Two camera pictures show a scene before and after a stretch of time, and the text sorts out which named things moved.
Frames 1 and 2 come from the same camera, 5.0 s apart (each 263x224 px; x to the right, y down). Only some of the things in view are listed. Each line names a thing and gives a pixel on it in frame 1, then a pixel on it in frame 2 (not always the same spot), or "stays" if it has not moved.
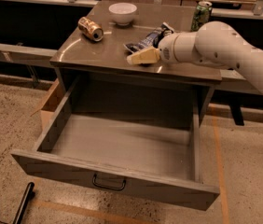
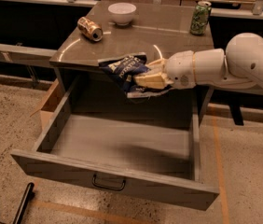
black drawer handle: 107,187 stays
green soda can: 201,15 stays
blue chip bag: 152,39 to 125,67
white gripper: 166,48 to 180,68
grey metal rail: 34,56 stays
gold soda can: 90,29 stays
